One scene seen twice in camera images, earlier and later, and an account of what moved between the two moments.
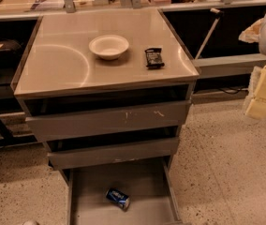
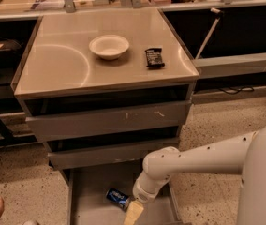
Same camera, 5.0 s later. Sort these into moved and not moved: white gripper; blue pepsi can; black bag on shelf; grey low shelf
Moved: white gripper
Not moved: black bag on shelf; grey low shelf; blue pepsi can
